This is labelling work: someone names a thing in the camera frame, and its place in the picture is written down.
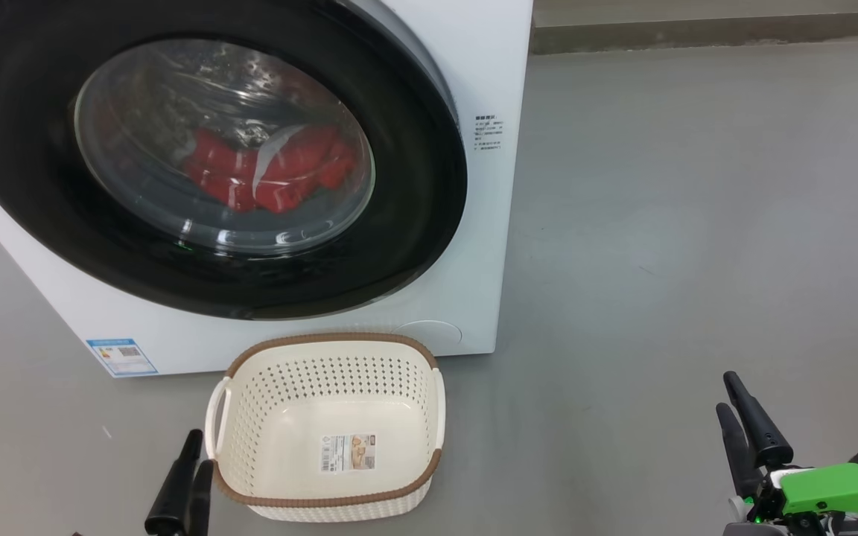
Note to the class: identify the black round glass washer door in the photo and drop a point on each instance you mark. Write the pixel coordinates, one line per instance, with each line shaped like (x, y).
(27, 186)

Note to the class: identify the red and white garment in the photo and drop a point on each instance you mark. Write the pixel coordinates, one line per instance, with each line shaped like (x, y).
(287, 186)

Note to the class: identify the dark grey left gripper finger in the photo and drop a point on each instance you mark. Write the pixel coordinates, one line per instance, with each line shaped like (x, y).
(172, 491)
(200, 499)

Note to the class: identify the stainless steel washing machine drum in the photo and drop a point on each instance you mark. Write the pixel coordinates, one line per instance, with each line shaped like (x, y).
(250, 97)

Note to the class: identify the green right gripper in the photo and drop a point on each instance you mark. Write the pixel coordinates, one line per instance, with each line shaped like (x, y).
(831, 487)

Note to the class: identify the blue energy label sticker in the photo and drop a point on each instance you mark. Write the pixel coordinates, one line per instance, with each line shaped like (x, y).
(122, 358)

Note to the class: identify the printed product label sticker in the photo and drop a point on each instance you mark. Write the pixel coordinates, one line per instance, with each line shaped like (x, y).
(347, 454)

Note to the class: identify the round white filter cover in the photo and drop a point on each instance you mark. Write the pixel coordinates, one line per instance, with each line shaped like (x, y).
(429, 339)

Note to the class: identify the small printed text label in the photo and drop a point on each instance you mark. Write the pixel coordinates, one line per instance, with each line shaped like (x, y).
(488, 132)

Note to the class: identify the white front-load washing machine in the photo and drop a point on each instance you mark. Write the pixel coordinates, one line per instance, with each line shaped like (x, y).
(474, 260)

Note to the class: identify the cream perforated basket brown rim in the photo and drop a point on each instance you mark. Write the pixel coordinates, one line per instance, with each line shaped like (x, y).
(310, 417)

